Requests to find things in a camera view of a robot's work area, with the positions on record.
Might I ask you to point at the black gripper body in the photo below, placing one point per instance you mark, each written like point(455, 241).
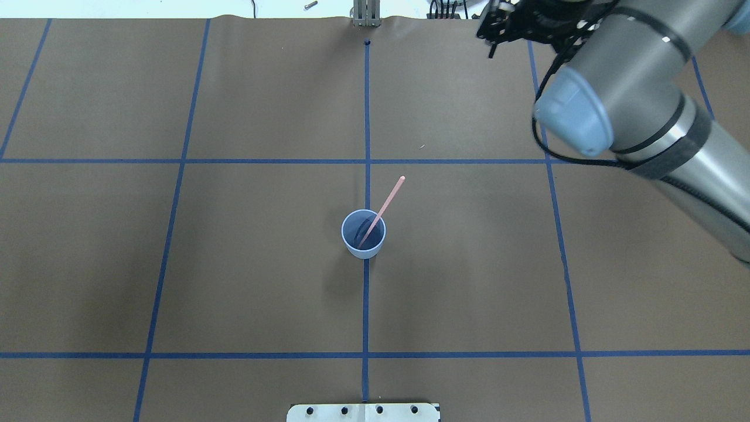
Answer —
point(523, 22)

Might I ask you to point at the pink chopstick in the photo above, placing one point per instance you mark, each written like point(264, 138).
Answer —
point(384, 208)

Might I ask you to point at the light blue plastic cup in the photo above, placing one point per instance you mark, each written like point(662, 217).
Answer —
point(350, 228)

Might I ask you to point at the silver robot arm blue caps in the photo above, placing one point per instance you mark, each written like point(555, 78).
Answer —
point(617, 94)

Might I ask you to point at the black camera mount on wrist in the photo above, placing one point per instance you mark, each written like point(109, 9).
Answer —
point(501, 22)

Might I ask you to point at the aluminium frame post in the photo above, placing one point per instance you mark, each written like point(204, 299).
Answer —
point(366, 13)

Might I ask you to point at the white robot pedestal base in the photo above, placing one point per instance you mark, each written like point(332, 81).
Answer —
point(365, 412)

